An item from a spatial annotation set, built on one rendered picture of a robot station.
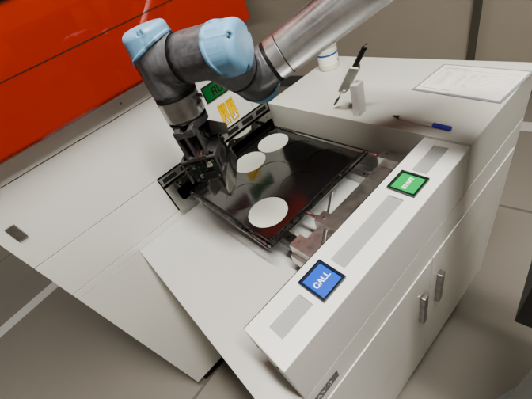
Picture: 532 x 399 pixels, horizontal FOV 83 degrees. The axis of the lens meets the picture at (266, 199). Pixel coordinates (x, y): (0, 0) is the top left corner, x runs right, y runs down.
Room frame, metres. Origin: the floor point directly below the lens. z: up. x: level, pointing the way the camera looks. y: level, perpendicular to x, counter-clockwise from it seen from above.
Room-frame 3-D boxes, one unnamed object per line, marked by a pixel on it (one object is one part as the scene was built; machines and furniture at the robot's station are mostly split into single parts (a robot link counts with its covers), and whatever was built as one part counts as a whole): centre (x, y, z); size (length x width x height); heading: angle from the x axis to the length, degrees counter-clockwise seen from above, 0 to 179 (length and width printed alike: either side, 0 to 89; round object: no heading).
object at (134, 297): (1.10, 0.38, 0.41); 0.82 x 0.70 x 0.82; 117
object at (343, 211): (0.46, -0.18, 0.87); 0.36 x 0.08 x 0.03; 117
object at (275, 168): (0.69, -0.04, 0.90); 0.34 x 0.34 x 0.01; 27
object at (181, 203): (0.87, 0.06, 0.89); 0.44 x 0.02 x 0.10; 117
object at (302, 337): (0.33, -0.15, 0.89); 0.55 x 0.09 x 0.14; 117
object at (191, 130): (0.54, 0.07, 1.13); 0.09 x 0.08 x 0.12; 162
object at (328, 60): (1.04, -0.39, 1.01); 0.07 x 0.07 x 0.10
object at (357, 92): (0.70, -0.31, 1.03); 0.06 x 0.04 x 0.13; 27
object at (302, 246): (0.39, -0.04, 0.89); 0.08 x 0.03 x 0.03; 27
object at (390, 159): (0.53, -0.33, 0.89); 0.08 x 0.03 x 0.03; 27
